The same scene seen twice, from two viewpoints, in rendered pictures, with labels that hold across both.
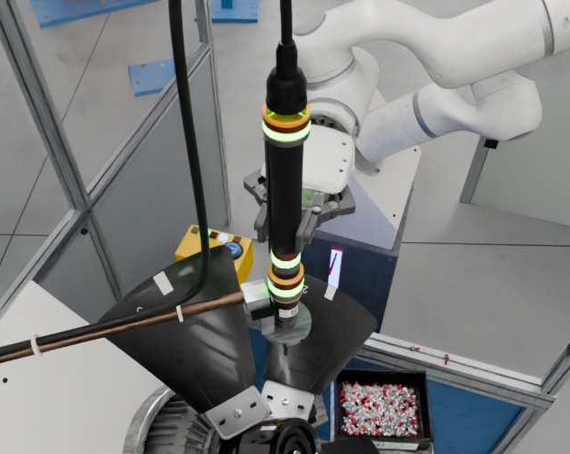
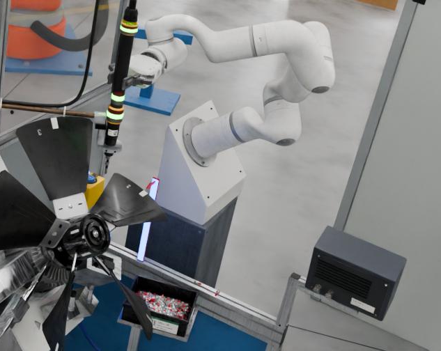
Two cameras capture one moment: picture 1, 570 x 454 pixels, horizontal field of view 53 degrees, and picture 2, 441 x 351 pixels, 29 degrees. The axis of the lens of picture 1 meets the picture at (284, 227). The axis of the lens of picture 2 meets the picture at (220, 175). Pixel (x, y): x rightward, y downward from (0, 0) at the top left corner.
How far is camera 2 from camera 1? 1.73 m
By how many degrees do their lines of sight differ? 21
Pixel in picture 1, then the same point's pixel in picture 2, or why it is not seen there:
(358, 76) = (173, 46)
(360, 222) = (184, 197)
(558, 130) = (396, 234)
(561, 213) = (400, 326)
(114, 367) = not seen: hidden behind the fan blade
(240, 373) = (79, 182)
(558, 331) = not seen: outside the picture
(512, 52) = (237, 47)
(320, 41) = (157, 24)
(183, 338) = (55, 153)
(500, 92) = (275, 111)
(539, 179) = not seen: hidden behind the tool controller
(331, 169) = (146, 67)
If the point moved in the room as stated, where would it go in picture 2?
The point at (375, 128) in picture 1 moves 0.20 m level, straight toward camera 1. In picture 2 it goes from (205, 129) to (185, 150)
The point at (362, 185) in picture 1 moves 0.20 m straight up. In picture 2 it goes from (189, 165) to (200, 115)
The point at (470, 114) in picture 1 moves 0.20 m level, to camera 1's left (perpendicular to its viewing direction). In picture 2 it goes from (259, 124) to (201, 110)
